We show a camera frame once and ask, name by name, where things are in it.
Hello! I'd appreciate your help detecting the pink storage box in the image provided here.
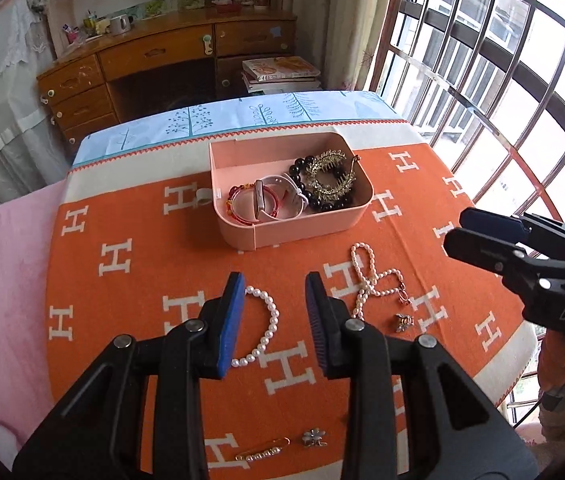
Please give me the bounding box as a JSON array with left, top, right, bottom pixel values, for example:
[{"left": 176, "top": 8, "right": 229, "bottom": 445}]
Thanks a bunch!
[{"left": 209, "top": 131, "right": 374, "bottom": 251}]

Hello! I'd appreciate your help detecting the black bead bracelet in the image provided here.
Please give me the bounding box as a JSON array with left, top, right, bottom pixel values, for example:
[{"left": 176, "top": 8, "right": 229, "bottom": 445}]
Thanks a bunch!
[{"left": 288, "top": 157, "right": 358, "bottom": 212}]

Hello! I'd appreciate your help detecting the red string bracelet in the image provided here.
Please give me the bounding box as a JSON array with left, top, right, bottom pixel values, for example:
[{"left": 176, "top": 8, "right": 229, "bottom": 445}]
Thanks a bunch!
[{"left": 226, "top": 185, "right": 283, "bottom": 224}]

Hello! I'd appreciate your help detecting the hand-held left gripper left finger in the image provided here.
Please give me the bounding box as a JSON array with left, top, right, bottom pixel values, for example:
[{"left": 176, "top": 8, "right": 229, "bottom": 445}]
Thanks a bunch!
[{"left": 12, "top": 272, "right": 246, "bottom": 480}]

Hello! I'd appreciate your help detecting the orange letter-print blanket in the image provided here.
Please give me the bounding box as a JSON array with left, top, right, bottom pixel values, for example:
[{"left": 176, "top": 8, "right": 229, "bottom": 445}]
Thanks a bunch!
[{"left": 45, "top": 120, "right": 538, "bottom": 480}]

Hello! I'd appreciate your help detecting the white mug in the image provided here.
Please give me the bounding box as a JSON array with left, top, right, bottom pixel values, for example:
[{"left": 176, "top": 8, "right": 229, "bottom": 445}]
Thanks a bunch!
[{"left": 108, "top": 14, "right": 134, "bottom": 36}]

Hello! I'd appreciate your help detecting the wooden desk with drawers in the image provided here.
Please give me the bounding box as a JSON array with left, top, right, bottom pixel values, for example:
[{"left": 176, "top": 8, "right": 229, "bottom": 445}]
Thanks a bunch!
[{"left": 36, "top": 10, "right": 298, "bottom": 147}]

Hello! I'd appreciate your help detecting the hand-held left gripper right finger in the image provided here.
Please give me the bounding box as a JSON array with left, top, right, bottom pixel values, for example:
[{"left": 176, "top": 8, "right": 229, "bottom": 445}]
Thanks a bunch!
[{"left": 305, "top": 271, "right": 538, "bottom": 480}]

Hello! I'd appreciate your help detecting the white pearl bracelet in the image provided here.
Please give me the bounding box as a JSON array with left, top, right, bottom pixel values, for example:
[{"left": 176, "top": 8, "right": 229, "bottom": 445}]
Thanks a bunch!
[{"left": 231, "top": 286, "right": 280, "bottom": 367}]

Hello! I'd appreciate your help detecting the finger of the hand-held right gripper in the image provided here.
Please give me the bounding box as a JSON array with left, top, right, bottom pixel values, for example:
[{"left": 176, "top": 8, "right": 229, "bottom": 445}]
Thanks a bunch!
[
  {"left": 443, "top": 228, "right": 565, "bottom": 306},
  {"left": 459, "top": 207, "right": 565, "bottom": 261}
]

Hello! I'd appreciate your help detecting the gold hair clip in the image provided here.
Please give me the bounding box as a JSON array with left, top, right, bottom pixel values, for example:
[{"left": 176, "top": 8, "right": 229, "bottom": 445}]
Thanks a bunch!
[{"left": 305, "top": 150, "right": 361, "bottom": 206}]

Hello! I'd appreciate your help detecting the beige curtain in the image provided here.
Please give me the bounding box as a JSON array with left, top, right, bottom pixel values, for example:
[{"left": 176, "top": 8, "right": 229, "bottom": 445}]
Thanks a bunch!
[{"left": 282, "top": 0, "right": 398, "bottom": 93}]

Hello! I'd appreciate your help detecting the blue tree-print tablecloth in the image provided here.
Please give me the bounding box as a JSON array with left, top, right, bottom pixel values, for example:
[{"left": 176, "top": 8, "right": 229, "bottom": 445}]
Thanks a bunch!
[{"left": 71, "top": 90, "right": 403, "bottom": 168}]

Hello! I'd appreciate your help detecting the white pearl necklace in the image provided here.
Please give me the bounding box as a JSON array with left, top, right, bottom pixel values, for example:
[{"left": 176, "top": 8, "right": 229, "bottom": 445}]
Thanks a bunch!
[{"left": 351, "top": 243, "right": 410, "bottom": 321}]

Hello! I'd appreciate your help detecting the stack of books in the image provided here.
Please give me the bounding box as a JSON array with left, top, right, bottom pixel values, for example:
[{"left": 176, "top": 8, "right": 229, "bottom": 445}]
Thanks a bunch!
[{"left": 241, "top": 56, "right": 323, "bottom": 95}]

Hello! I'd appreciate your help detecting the pink blanket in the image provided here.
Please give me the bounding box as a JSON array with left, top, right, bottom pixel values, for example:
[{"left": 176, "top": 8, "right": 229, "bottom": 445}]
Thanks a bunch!
[{"left": 0, "top": 180, "right": 70, "bottom": 456}]

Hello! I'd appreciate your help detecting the metal window grille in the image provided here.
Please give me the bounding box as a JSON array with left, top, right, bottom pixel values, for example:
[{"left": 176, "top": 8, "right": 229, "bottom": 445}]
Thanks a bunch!
[{"left": 362, "top": 0, "right": 565, "bottom": 266}]

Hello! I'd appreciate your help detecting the silver flower charm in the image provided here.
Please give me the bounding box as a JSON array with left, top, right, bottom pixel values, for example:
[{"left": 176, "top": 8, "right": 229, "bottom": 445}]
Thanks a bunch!
[{"left": 302, "top": 427, "right": 328, "bottom": 449}]

